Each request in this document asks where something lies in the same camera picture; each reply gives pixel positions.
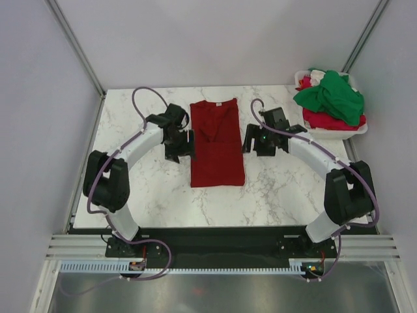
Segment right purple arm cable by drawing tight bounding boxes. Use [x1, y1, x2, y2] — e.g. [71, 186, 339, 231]
[250, 98, 381, 283]

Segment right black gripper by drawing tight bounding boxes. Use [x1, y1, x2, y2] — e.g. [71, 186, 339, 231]
[240, 123, 276, 157]

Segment aluminium frame post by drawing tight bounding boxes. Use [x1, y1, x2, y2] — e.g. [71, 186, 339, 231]
[341, 0, 391, 73]
[45, 0, 106, 98]

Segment dark red t shirt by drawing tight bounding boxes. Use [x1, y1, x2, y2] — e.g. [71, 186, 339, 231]
[190, 98, 246, 188]

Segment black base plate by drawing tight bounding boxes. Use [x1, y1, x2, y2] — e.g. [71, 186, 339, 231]
[104, 226, 336, 270]

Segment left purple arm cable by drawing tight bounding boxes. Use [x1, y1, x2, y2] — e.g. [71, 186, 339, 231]
[86, 87, 172, 261]

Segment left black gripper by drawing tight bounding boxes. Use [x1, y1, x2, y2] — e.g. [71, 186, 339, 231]
[164, 129, 195, 164]

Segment green t shirt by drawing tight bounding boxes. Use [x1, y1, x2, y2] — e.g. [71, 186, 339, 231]
[293, 70, 365, 127]

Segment right aluminium frame post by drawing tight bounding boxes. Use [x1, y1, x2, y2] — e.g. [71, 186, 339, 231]
[341, 0, 391, 73]

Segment white slotted cable duct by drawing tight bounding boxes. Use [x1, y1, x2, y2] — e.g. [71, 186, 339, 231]
[60, 260, 312, 275]

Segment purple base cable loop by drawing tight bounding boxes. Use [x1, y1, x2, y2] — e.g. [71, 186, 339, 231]
[58, 239, 173, 297]

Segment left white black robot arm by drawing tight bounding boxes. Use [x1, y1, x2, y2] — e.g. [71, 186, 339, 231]
[82, 104, 195, 258]

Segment white laundry basket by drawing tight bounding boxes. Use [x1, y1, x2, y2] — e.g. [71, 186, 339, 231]
[295, 70, 368, 140]

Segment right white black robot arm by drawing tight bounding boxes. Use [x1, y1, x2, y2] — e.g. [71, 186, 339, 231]
[242, 108, 377, 257]

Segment bright red t shirt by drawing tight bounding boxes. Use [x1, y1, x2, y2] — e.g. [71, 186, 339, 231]
[302, 108, 366, 131]

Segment left aluminium frame post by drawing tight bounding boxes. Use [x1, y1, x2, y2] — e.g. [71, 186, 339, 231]
[45, 0, 106, 98]

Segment white pink garment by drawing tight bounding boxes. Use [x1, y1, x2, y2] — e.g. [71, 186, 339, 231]
[295, 69, 326, 91]

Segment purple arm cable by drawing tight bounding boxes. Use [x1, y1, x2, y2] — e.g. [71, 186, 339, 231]
[250, 98, 381, 283]
[86, 87, 172, 261]

